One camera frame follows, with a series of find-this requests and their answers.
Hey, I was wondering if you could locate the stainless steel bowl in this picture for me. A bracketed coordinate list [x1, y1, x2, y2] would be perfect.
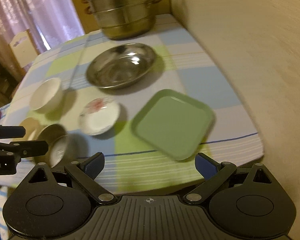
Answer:
[34, 124, 69, 167]

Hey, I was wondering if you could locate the white ceramic bowl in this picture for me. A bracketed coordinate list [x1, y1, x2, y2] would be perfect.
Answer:
[29, 77, 63, 114]

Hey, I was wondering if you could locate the white floral ceramic plate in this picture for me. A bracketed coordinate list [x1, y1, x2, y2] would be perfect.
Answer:
[78, 96, 120, 136]

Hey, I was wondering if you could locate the green square plastic tray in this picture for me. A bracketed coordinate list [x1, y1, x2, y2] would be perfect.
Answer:
[131, 89, 215, 161]

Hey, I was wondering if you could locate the dark metal storage rack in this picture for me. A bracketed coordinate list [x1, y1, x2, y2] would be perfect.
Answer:
[0, 63, 19, 107]

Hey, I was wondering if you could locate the checkered blue green tablecloth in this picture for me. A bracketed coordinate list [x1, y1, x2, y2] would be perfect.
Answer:
[0, 15, 263, 194]

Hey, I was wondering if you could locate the large stainless steel basin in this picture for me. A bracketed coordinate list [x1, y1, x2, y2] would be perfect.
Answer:
[85, 43, 157, 89]

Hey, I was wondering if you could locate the pink sheer curtain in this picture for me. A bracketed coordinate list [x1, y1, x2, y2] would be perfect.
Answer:
[0, 0, 84, 81]

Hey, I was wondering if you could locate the stainless steel steamer pot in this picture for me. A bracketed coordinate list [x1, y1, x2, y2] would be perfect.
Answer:
[82, 0, 162, 40]

